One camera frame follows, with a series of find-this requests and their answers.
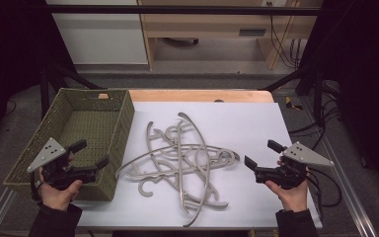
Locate green woven basket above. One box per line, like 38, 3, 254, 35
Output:
3, 87, 136, 202

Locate person's right hand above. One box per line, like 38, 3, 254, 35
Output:
265, 179, 310, 213

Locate person's left hand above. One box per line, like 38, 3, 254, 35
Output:
38, 169, 84, 212

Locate white cabinet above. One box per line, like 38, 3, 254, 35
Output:
45, 0, 149, 66

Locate black hanging cables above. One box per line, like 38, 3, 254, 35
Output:
265, 1, 302, 70

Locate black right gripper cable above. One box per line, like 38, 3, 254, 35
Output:
304, 167, 343, 221

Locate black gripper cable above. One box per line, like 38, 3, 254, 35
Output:
29, 171, 43, 202
304, 167, 343, 221

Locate yellow and black tool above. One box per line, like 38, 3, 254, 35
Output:
284, 96, 304, 112

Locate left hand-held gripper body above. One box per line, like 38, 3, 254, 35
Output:
27, 137, 98, 192

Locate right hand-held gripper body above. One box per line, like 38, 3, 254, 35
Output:
254, 141, 336, 191

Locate black horizontal frame bar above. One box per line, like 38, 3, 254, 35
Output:
43, 4, 322, 16

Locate black metal stand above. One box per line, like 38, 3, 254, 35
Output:
38, 62, 107, 118
260, 62, 325, 126

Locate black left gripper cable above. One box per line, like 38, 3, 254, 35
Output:
29, 171, 43, 202

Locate light wooden desk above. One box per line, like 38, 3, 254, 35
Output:
137, 0, 324, 71

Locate black floor cables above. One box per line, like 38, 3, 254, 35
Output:
287, 78, 341, 151

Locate black curtain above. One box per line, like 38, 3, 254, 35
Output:
297, 0, 379, 201
0, 0, 77, 156

